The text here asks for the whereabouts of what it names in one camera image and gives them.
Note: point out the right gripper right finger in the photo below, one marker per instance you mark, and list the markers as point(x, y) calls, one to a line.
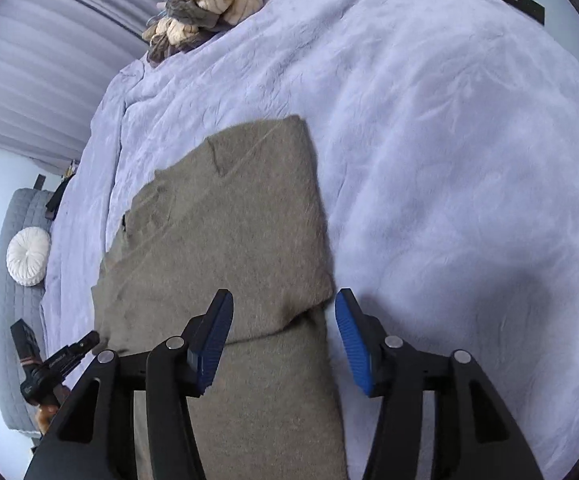
point(475, 434)

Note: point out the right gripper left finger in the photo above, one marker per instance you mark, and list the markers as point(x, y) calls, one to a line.
point(92, 434)

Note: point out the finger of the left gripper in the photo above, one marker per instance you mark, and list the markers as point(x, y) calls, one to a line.
point(74, 352)
point(27, 348)

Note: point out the olive brown knit sweater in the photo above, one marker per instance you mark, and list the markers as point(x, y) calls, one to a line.
point(241, 212)

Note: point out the cream striped clothes pile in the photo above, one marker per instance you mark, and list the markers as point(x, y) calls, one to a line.
point(185, 25)

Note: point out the person's left hand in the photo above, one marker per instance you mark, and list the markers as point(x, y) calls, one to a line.
point(44, 416)

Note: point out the grey quilted sofa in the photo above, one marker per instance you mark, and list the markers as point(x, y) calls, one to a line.
point(26, 208)

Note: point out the round white pleated cushion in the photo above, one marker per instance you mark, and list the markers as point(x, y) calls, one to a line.
point(27, 256)

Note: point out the grey pleated curtain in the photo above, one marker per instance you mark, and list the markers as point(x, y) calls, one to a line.
point(57, 58)

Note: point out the lavender plush bed blanket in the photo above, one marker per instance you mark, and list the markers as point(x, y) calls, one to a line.
point(447, 136)

